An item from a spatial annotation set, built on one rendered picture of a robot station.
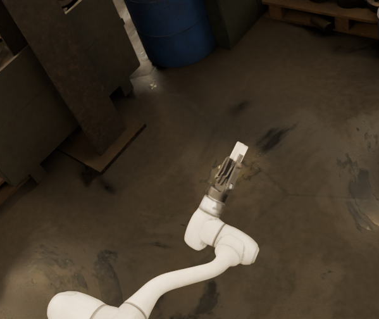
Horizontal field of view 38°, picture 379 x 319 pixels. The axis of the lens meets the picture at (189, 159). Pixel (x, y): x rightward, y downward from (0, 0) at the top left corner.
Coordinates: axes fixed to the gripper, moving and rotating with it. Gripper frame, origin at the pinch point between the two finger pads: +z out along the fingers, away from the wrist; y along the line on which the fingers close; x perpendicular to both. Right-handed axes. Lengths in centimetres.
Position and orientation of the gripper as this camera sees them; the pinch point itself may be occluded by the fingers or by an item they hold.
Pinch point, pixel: (238, 152)
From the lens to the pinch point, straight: 213.0
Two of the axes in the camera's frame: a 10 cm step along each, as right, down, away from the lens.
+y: 3.3, 2.8, -9.0
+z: 4.3, -8.9, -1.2
